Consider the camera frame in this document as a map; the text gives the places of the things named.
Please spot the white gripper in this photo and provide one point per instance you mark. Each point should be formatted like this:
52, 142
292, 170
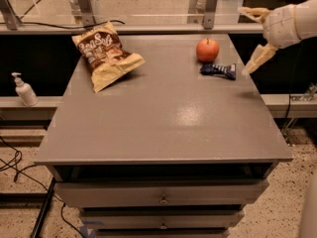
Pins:
281, 25

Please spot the blue rxbar wrapper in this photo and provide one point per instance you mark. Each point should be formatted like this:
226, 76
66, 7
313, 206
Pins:
228, 71

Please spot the red apple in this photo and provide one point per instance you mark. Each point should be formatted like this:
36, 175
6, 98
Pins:
207, 50

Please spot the grey drawer cabinet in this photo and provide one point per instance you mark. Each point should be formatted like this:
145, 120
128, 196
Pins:
164, 122

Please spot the brown yellow chip bag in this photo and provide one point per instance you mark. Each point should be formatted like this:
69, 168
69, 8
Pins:
107, 59

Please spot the top drawer with knob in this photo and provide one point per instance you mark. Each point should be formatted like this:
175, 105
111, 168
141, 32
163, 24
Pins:
138, 194

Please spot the drawer with knob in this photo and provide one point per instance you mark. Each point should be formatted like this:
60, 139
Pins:
138, 194
161, 219

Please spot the white pump bottle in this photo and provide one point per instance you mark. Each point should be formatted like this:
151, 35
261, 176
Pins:
24, 90

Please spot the right metal bracket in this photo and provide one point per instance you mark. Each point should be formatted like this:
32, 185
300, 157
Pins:
208, 9

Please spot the metal bracket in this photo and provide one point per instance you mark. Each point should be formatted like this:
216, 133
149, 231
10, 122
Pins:
83, 11
208, 9
12, 21

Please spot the far left metal bracket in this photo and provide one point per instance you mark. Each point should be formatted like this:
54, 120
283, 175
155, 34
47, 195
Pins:
12, 21

